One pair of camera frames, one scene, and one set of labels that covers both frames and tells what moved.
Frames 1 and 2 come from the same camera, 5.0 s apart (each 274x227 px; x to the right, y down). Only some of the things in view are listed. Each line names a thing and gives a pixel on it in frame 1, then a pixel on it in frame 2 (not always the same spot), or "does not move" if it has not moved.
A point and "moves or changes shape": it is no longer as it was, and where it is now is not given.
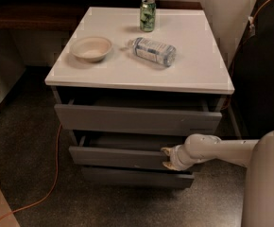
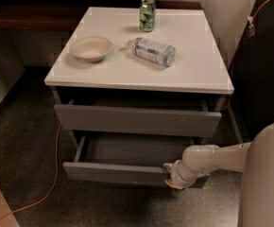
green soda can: (147, 14) does not move
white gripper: (176, 157) → (176, 173)
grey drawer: (116, 156) moves or changes shape
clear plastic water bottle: (157, 52) does not move
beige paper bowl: (91, 49) does not move
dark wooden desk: (56, 13) does not move
